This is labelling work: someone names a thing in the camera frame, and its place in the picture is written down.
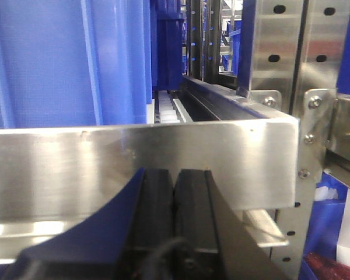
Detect red bubble wrap bags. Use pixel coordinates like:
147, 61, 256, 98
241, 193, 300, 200
304, 252, 350, 279

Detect steel corner bracket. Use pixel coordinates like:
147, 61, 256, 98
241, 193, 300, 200
297, 89, 337, 183

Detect perforated steel shelf upright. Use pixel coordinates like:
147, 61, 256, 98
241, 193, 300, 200
249, 0, 307, 280

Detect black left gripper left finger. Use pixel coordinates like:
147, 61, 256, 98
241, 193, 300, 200
125, 169, 174, 279

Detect large blue bin on shelf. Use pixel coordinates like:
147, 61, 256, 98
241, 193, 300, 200
0, 1, 152, 128

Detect stainless steel shelf rail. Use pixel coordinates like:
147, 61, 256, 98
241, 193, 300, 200
0, 117, 299, 264

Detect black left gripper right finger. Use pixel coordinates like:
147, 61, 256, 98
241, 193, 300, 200
174, 169, 219, 279

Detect neighbour steel shelf rail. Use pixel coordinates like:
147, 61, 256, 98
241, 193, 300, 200
325, 94, 350, 188

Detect neighbour perforated steel upright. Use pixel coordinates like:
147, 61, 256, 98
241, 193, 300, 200
293, 1, 350, 263

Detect blue bin below shelf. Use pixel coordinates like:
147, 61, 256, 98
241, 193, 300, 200
299, 173, 348, 279

